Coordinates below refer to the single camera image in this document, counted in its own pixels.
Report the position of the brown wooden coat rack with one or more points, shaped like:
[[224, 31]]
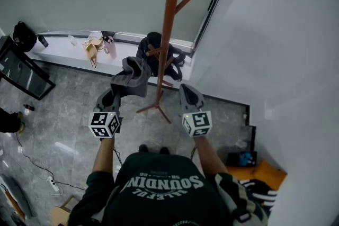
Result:
[[169, 21]]

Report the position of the person's right forearm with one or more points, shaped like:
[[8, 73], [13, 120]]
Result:
[[209, 156]]

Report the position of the white power strip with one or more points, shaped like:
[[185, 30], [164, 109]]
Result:
[[53, 184]]

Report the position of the orange bag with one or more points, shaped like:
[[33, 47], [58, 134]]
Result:
[[270, 174]]

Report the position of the grey curved furniture piece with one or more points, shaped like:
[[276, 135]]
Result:
[[13, 198]]

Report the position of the black bottle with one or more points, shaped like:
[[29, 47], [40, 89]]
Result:
[[43, 41]]

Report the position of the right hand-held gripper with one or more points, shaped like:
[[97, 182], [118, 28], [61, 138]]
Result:
[[198, 124]]

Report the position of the white window ledge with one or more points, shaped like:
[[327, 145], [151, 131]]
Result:
[[63, 53]]

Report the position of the pink tumbler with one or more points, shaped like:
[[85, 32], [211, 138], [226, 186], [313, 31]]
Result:
[[110, 47]]

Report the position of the dark grey garment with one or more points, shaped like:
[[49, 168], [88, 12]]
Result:
[[135, 76]]

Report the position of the clear bottle red cap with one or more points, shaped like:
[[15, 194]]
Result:
[[28, 108]]

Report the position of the person's black shoe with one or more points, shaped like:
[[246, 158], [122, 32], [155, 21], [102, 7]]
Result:
[[143, 148], [164, 150]]

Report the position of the dark window frame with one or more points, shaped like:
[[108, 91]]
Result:
[[214, 2]]

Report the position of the blue packet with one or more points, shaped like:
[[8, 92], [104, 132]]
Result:
[[247, 157]]

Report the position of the wooden stool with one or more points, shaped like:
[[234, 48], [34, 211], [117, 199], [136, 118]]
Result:
[[62, 213]]

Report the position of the black white striped jacket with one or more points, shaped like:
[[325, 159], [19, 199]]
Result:
[[260, 190]]

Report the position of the person's left forearm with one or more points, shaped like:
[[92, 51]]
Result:
[[104, 156]]

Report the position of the small black backpack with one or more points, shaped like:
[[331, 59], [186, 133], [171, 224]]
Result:
[[23, 37]]

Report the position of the person's left black shoe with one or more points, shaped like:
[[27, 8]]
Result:
[[143, 148]]

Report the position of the large black backpack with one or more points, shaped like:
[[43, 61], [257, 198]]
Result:
[[148, 43]]

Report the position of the person's dark green shirt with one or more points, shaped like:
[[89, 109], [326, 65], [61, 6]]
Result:
[[164, 193]]

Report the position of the black box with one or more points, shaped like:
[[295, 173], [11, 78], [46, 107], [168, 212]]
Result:
[[234, 159]]

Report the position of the black framed curved mirror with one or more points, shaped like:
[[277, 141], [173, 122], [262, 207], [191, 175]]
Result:
[[23, 74]]

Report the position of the person's right black shoe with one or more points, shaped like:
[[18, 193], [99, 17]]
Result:
[[164, 150]]

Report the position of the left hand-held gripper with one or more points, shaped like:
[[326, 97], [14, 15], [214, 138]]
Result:
[[102, 124]]

